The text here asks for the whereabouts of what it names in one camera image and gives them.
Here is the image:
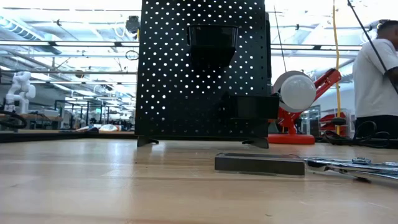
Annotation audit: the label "black perforated pegboard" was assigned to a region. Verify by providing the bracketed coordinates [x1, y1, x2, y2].
[134, 0, 272, 149]

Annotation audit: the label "black rectangular bar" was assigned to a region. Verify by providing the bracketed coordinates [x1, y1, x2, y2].
[214, 152, 307, 179]

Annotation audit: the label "black tapered pegboard bin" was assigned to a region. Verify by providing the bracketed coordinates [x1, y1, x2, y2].
[186, 24, 240, 68]

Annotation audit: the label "red desk lamp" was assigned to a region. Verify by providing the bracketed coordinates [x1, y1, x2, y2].
[267, 68, 343, 146]

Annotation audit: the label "white light bulb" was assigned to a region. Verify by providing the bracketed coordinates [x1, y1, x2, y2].
[279, 74, 318, 111]

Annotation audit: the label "red storage bins rack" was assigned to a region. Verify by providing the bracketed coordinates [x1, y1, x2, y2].
[319, 112, 349, 137]

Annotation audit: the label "person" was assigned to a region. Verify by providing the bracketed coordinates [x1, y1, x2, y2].
[352, 19, 398, 139]

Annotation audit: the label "white humanoid robot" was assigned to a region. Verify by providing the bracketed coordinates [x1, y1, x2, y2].
[4, 71, 37, 114]

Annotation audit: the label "black ceiling cable reel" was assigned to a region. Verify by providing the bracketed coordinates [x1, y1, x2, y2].
[125, 15, 141, 34]

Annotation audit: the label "yellow cable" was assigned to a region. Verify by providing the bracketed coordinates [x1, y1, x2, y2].
[331, 0, 343, 136]

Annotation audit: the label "black tangled cables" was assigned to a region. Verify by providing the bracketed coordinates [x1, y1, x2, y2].
[322, 120, 393, 149]

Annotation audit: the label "black cable loop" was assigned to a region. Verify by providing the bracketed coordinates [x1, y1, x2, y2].
[0, 110, 29, 130]

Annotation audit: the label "thin black cable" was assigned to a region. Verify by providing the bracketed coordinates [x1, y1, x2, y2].
[346, 0, 398, 95]

